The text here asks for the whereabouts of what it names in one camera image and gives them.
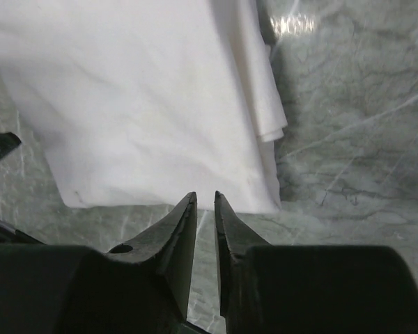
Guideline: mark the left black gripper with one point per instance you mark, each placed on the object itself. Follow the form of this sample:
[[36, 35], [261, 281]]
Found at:
[[8, 234]]

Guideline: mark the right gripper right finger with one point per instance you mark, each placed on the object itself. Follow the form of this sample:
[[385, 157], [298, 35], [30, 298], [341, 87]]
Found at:
[[265, 288]]

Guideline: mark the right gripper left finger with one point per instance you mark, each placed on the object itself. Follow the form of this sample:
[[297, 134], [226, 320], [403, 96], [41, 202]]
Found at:
[[140, 286]]

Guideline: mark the white t shirt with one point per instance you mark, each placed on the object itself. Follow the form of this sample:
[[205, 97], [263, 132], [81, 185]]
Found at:
[[141, 102]]

